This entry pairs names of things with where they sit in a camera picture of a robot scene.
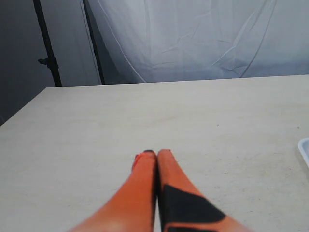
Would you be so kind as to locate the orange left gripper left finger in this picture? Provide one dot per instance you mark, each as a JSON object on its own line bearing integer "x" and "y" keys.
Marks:
{"x": 132, "y": 207}

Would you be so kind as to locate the white backdrop cloth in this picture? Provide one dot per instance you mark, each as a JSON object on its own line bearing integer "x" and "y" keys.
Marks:
{"x": 142, "y": 41}

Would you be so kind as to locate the white plastic tray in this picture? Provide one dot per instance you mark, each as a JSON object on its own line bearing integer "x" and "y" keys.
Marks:
{"x": 303, "y": 146}

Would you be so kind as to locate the black backdrop stand pole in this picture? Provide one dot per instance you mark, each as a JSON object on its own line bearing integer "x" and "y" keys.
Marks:
{"x": 50, "y": 61}

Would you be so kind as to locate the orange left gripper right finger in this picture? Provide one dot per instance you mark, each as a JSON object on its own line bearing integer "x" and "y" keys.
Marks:
{"x": 182, "y": 207}

